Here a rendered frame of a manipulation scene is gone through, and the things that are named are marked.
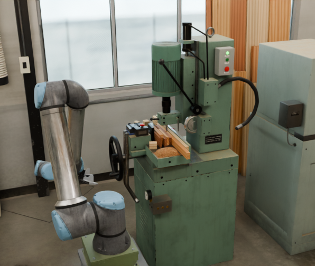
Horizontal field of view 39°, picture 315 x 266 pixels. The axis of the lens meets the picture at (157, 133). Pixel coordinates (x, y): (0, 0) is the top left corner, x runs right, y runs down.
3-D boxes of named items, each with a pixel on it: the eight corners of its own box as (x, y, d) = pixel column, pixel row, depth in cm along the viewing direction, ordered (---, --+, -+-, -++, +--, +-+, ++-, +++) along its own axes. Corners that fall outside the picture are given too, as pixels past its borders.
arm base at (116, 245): (135, 250, 219) (134, 233, 216) (97, 258, 214) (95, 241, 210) (124, 229, 236) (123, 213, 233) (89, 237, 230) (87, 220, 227)
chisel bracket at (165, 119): (157, 124, 287) (157, 112, 284) (177, 122, 292) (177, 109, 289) (160, 128, 281) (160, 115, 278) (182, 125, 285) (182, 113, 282)
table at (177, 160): (116, 135, 311) (115, 127, 308) (157, 129, 320) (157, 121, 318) (141, 171, 257) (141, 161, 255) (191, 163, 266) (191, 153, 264)
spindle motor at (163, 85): (148, 91, 283) (147, 41, 272) (174, 88, 289) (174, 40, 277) (157, 98, 268) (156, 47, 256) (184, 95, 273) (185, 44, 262)
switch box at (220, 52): (214, 73, 272) (214, 47, 266) (229, 72, 275) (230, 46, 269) (218, 76, 267) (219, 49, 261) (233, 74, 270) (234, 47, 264)
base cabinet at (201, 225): (135, 241, 336) (132, 155, 311) (205, 226, 354) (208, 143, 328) (155, 278, 297) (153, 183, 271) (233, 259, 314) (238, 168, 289)
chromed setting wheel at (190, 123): (183, 133, 279) (183, 114, 275) (201, 131, 283) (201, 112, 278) (184, 135, 276) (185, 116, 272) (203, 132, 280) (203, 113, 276)
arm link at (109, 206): (130, 230, 218) (129, 198, 212) (97, 239, 211) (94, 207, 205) (119, 215, 231) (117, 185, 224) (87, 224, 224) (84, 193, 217)
